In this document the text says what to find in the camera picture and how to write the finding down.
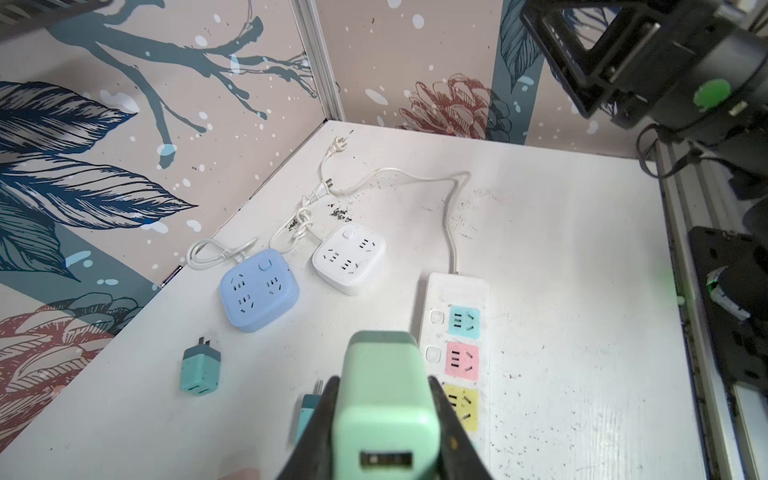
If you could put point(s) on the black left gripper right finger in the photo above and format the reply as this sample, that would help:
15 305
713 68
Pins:
457 457

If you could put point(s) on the blue square power socket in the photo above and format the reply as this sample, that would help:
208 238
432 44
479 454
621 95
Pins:
258 291

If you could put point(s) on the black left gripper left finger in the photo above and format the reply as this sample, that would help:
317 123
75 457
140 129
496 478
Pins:
312 456

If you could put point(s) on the teal charger plug centre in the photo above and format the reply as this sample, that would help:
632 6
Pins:
308 405

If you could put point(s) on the teal charger near blue socket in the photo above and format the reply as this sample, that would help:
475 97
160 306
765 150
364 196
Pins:
200 369

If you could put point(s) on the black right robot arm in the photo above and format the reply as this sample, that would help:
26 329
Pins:
686 70

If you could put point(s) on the white multicolour power strip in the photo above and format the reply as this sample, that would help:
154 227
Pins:
453 340

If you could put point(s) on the white square power socket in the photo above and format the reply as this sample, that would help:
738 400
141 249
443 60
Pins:
350 258

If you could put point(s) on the light green charger plug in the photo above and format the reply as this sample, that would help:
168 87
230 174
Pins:
385 423

